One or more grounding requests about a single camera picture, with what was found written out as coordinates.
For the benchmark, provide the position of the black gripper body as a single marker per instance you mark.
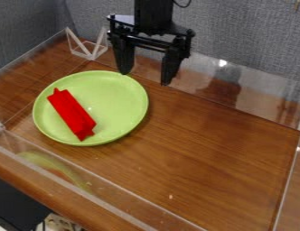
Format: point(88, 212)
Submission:
point(152, 39)

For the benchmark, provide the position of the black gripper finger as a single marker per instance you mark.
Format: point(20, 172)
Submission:
point(170, 66)
point(123, 53)

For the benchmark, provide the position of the green round plate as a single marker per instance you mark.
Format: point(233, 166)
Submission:
point(112, 98)

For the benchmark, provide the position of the red plastic block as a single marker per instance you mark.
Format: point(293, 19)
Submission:
point(72, 113)

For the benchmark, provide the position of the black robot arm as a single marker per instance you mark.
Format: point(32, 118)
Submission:
point(154, 14)

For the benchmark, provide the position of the white power strip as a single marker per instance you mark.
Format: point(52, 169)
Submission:
point(58, 223)

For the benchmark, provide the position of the clear acrylic corner bracket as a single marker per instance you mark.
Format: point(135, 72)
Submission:
point(86, 49)

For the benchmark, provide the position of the clear acrylic enclosure wall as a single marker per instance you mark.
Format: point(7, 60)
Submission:
point(210, 163)

